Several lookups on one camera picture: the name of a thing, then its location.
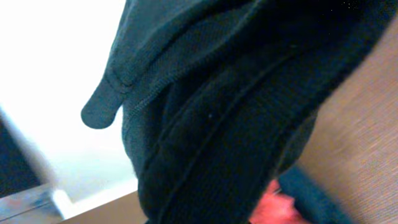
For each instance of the black t-shirt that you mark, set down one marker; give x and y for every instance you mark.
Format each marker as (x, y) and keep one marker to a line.
(219, 98)

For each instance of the navy folded t-shirt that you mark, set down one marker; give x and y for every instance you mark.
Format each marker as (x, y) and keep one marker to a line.
(311, 200)

